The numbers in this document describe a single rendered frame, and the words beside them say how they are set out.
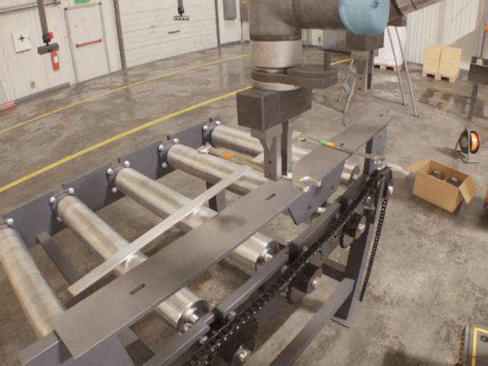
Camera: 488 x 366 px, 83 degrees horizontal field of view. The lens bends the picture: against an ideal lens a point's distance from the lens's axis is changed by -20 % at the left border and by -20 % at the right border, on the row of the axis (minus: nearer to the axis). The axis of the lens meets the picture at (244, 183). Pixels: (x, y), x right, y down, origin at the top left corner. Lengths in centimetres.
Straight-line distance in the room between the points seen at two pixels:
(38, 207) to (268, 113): 116
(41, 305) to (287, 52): 84
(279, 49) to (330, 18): 9
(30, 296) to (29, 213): 52
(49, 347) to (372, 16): 61
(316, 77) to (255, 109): 9
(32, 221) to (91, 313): 99
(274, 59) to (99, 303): 43
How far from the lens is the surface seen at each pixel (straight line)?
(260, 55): 47
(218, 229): 61
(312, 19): 44
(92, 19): 1024
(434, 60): 871
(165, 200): 122
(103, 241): 109
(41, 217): 149
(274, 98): 47
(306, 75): 44
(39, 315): 95
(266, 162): 54
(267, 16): 46
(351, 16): 42
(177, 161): 157
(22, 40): 946
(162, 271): 55
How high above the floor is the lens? 154
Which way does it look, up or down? 30 degrees down
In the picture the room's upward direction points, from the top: 3 degrees counter-clockwise
